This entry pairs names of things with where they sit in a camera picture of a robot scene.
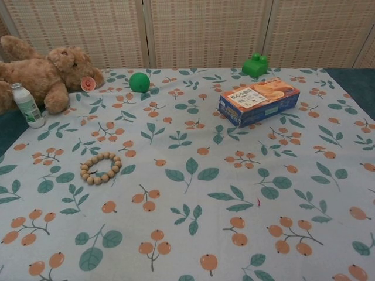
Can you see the floral leaf print tablecloth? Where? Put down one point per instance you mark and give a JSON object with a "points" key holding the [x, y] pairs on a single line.
{"points": [[205, 164]]}

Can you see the green ball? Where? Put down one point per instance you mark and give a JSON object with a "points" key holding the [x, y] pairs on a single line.
{"points": [[139, 82]]}

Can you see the orange blue biscuit box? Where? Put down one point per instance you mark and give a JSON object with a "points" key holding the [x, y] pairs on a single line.
{"points": [[257, 99]]}

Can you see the green toy building block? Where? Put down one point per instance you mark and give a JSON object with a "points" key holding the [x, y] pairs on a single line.
{"points": [[255, 67]]}

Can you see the woven bamboo folding screen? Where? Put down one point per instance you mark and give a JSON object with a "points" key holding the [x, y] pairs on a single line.
{"points": [[205, 32]]}

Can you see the brown teddy bear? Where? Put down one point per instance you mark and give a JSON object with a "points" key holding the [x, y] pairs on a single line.
{"points": [[44, 76]]}

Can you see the small white bottle green label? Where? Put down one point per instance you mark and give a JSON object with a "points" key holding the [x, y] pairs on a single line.
{"points": [[27, 108]]}

